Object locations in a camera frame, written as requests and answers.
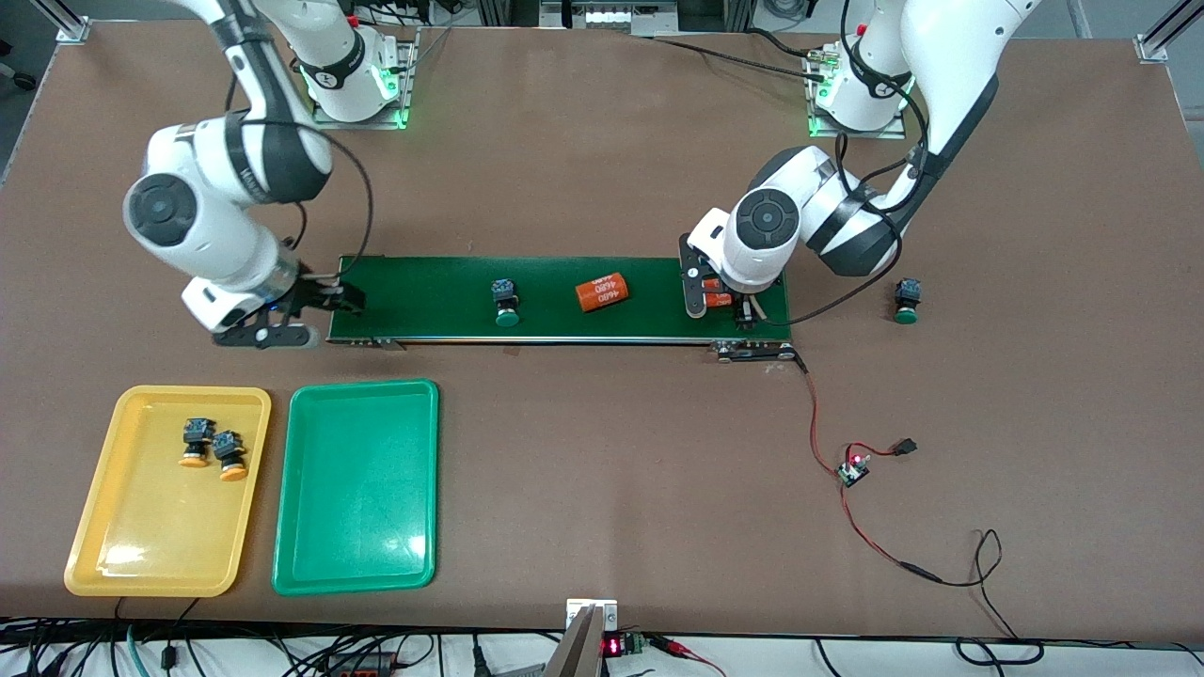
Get grey camera mount beam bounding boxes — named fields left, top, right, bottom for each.
left=544, top=606, right=603, bottom=677

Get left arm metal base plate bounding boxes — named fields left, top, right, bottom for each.
left=804, top=47, right=909, bottom=140

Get yellow mushroom push button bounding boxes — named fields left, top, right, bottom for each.
left=179, top=417, right=215, bottom=469
left=213, top=430, right=249, bottom=482

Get black chair caster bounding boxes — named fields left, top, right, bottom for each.
left=0, top=38, right=39, bottom=92

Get green plastic tray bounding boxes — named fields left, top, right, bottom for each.
left=271, top=378, right=441, bottom=597

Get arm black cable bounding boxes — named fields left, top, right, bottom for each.
left=752, top=0, right=932, bottom=328
left=226, top=56, right=375, bottom=283

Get black cable across table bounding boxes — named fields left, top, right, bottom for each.
left=649, top=26, right=829, bottom=81

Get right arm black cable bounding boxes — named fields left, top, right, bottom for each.
left=226, top=56, right=375, bottom=283

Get silver control box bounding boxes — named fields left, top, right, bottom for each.
left=541, top=0, right=680, bottom=37

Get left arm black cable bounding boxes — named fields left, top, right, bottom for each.
left=752, top=0, right=932, bottom=328

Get red clip cable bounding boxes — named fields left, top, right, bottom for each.
left=649, top=635, right=725, bottom=677

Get aluminium frame profile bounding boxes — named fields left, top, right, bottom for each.
left=33, top=0, right=92, bottom=44
left=1133, top=0, right=1204, bottom=65

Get green conveyor belt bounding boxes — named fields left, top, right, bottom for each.
left=326, top=254, right=800, bottom=364

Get black power strip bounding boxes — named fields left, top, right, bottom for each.
left=320, top=649, right=401, bottom=677

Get red black power cable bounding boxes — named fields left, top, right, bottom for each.
left=840, top=484, right=1045, bottom=664

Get yellow plastic tray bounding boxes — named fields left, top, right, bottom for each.
left=63, top=385, right=273, bottom=599

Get white metal mounting plate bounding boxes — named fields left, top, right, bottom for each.
left=566, top=599, right=619, bottom=631

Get red black motor cable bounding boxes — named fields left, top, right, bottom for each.
left=795, top=350, right=848, bottom=476

